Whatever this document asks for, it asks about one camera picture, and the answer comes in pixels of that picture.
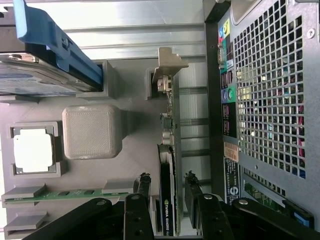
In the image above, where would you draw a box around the grey plastic parts rack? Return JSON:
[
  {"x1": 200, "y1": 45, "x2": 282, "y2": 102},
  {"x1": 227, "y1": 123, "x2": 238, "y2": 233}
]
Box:
[{"x1": 0, "y1": 59, "x2": 183, "y2": 240}]

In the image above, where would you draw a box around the hard disk with blue carrier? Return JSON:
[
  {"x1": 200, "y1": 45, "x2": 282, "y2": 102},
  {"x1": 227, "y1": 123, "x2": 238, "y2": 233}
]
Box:
[{"x1": 0, "y1": 0, "x2": 104, "y2": 97}]

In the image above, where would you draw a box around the dark grey PC case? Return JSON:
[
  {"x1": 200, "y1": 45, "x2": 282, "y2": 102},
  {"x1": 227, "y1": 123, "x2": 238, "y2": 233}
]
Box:
[{"x1": 202, "y1": 0, "x2": 320, "y2": 240}]

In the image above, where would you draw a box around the silver CPU chip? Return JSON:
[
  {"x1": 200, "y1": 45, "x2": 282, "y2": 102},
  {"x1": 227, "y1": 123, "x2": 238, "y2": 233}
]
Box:
[{"x1": 12, "y1": 128, "x2": 55, "y2": 173}]

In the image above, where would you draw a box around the green RAM stick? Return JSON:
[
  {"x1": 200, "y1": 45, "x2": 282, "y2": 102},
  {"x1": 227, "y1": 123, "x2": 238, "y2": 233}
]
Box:
[{"x1": 3, "y1": 188, "x2": 135, "y2": 201}]

